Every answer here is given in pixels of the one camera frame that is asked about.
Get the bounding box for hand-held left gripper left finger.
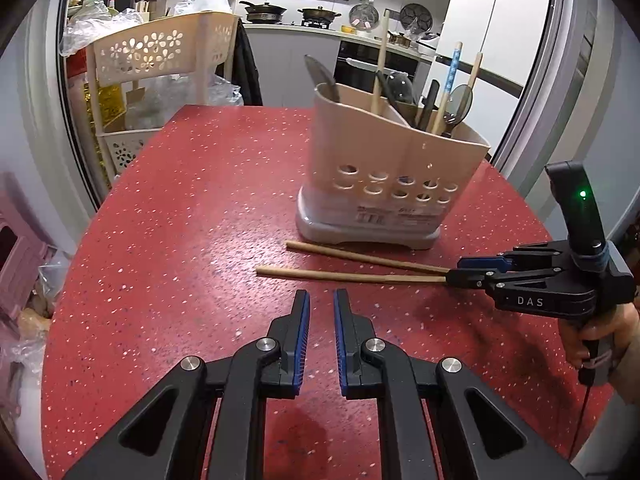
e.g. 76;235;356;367
62;289;312;480

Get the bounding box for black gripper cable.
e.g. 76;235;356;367
567;382;597;463

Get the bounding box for black cooking pan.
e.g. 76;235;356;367
297;6;343;29

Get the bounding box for pink plastic stool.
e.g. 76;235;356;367
0;171;58;322

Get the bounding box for beige plastic utensil holder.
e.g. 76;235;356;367
294;81;492;252

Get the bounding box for grey sliding door frame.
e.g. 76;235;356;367
22;0;118;221
487;0;621;201

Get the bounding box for black round mould pan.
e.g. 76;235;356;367
399;2;435;37

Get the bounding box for black wok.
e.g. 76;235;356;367
238;0;290;24

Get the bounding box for grey metal spoon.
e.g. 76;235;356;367
444;84;475;127

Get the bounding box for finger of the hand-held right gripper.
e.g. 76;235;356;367
456;240;572;272
444;265;577;292

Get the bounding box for grey kitchen counter cabinet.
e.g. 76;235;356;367
242;22;437;108

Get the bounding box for blue white patterned chopstick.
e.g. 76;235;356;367
431;41;464;135

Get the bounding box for black handled utensil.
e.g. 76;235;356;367
414;79;442;132

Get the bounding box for metal colander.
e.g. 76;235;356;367
349;2;382;30

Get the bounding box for person's right hand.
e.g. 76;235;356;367
558;304;640;372

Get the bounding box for dark hanging cloth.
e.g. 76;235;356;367
232;22;265;107

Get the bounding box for beige plastic basket cart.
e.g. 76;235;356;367
86;10;242;177

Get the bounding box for yellow package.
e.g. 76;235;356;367
82;82;127;135

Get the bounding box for grey spatula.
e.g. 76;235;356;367
304;54;342;102

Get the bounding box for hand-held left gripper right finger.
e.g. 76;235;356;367
332;288;585;480

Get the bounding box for black spoon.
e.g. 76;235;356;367
376;70;417;128

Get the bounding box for white refrigerator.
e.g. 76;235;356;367
434;0;553;88

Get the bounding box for crumpled plastic bag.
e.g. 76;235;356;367
0;255;71;391

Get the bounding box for black built-in oven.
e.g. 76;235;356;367
334;39;435;95

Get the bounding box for wooden chopstick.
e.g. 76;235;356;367
285;240;461;276
441;51;485;137
371;9;392;113
255;265;450;285

